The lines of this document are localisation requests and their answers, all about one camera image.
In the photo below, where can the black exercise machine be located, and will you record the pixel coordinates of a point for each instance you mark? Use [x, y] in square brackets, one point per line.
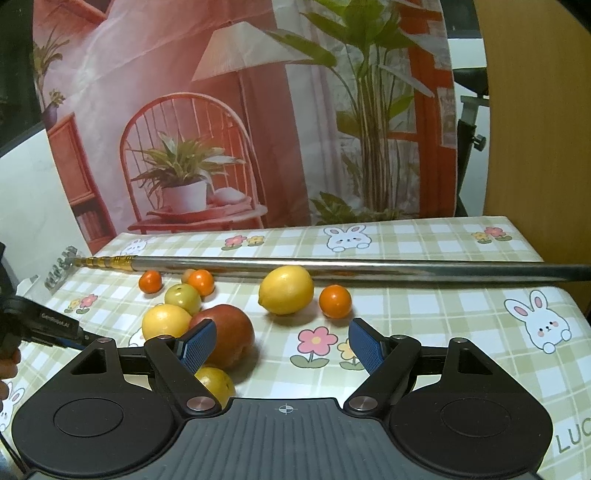
[468, 106]

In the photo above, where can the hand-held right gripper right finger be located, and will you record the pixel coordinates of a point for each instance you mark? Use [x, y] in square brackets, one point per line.
[364, 344]

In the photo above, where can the red apple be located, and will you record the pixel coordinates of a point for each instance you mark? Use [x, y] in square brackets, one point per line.
[231, 337]

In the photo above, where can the small orange mandarin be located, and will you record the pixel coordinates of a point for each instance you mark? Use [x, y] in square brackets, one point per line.
[202, 283]
[150, 282]
[335, 301]

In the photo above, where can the wooden board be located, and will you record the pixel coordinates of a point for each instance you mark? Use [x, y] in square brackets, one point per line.
[531, 115]

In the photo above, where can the telescopic metal pole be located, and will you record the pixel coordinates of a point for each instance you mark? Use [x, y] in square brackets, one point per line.
[369, 267]

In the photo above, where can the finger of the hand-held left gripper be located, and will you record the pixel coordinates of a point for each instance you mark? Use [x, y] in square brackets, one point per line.
[77, 337]

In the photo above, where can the large yellow citrus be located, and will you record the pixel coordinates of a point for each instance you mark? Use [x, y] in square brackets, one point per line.
[164, 322]

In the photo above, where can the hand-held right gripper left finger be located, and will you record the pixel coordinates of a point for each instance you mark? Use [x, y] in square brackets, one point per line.
[201, 345]

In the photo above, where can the dark panel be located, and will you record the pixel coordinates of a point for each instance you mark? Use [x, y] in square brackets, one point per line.
[18, 69]

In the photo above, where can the yellow-green round fruit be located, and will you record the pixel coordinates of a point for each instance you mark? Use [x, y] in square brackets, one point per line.
[217, 385]

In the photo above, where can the small brown round fruit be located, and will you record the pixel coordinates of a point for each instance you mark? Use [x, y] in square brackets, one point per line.
[186, 275]

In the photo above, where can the person's left hand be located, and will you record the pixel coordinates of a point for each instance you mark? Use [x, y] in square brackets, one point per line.
[8, 364]

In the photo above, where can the green-yellow round fruit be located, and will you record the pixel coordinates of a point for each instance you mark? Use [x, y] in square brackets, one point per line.
[183, 297]

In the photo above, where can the checked bunny print tablecloth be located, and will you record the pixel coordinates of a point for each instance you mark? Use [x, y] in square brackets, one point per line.
[415, 290]

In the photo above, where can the printed room scene backdrop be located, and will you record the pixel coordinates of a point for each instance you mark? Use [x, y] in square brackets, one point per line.
[277, 138]

